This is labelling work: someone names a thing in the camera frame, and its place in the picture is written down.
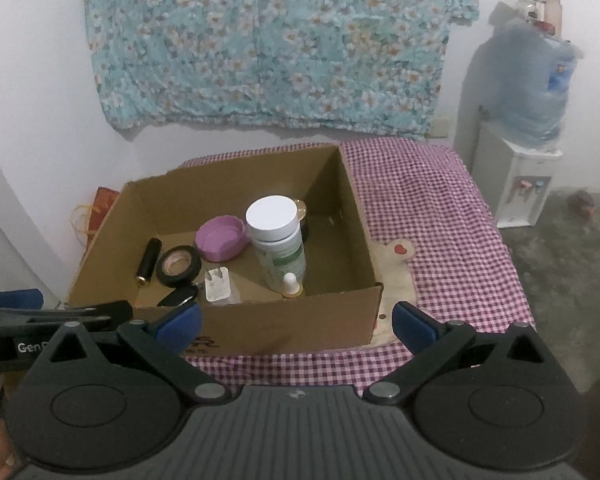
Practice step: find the brown object on floor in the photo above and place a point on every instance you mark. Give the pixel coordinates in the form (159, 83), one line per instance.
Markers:
(582, 203)

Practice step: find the teal floral cloth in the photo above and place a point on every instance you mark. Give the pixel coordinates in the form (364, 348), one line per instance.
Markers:
(280, 40)

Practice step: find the white bottle green label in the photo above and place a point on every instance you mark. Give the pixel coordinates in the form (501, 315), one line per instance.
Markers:
(275, 220)

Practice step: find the blue water jug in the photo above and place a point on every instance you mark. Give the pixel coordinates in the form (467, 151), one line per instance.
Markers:
(535, 85)

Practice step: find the white charger plug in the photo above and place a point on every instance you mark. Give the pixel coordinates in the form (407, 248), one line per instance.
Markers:
(217, 287)

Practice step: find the black cylinder tube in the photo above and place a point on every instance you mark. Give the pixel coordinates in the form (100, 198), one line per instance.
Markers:
(148, 260)

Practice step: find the white wall socket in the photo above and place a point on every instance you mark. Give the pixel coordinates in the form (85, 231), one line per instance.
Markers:
(440, 127)

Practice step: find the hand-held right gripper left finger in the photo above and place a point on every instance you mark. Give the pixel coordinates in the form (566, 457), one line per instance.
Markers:
(182, 321)

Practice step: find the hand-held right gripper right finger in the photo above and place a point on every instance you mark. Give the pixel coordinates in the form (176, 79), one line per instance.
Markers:
(410, 326)

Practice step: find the purple plastic lid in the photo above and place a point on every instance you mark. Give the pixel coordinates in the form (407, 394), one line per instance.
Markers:
(220, 237)

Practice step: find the black tape roll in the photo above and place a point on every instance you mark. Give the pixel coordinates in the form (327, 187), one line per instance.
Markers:
(193, 267)

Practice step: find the brown cardboard box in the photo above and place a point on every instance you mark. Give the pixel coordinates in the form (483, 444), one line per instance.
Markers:
(260, 325)

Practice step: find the gold ribbed round cap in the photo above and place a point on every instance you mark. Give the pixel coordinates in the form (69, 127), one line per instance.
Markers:
(301, 207)

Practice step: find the red printed bag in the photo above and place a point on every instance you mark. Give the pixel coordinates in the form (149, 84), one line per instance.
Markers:
(103, 206)

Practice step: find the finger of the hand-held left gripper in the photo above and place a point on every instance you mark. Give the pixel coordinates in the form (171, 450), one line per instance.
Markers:
(55, 316)
(15, 298)

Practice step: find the small items pile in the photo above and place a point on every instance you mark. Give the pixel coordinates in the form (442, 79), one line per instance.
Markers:
(536, 9)

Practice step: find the black car key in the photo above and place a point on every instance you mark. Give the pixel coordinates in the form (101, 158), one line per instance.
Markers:
(177, 298)

